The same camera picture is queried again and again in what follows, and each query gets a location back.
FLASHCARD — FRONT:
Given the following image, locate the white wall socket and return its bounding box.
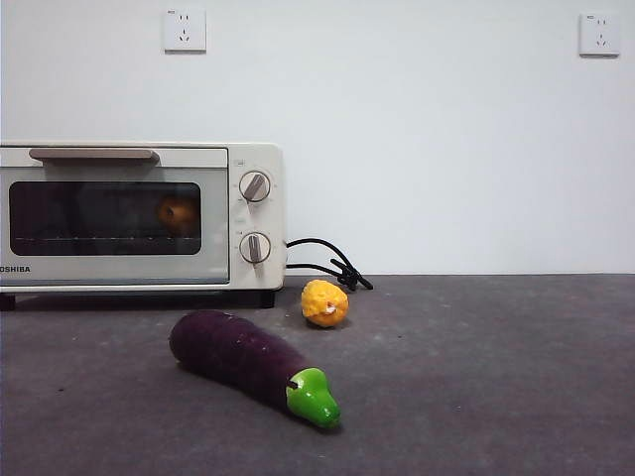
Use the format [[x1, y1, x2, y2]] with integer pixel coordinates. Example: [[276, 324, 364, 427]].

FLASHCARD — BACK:
[[163, 7, 208, 55], [577, 12, 622, 60]]

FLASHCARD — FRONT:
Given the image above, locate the yellow toy corn cob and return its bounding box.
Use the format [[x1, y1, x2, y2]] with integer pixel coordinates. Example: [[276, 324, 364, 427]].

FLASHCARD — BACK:
[[300, 279, 350, 329]]

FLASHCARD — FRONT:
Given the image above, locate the black power cable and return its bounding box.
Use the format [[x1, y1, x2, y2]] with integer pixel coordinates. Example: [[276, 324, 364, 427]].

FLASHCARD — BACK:
[[284, 237, 374, 293]]

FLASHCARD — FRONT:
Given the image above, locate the glass oven door with handle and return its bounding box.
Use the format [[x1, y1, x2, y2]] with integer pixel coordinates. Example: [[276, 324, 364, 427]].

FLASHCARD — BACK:
[[0, 146, 231, 289]]

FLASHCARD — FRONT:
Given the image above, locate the brown potato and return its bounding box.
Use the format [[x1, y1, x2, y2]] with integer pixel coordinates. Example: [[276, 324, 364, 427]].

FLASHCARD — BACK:
[[157, 193, 200, 235]]

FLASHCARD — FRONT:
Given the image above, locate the beige oven knob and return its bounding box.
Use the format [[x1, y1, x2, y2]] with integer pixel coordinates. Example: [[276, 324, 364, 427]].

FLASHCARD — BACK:
[[238, 171, 273, 204], [238, 231, 273, 265]]

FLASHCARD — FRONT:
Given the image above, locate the metal wire oven rack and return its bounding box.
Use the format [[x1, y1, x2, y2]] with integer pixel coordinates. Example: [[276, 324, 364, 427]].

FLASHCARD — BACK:
[[10, 235, 200, 244]]

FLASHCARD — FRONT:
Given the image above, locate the purple toy eggplant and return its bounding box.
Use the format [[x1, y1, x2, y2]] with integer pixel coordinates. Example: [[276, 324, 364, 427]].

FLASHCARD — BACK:
[[169, 308, 343, 431]]

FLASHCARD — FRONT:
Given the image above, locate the white toaster oven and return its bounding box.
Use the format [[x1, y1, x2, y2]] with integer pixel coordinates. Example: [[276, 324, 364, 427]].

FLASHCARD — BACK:
[[0, 142, 288, 311]]

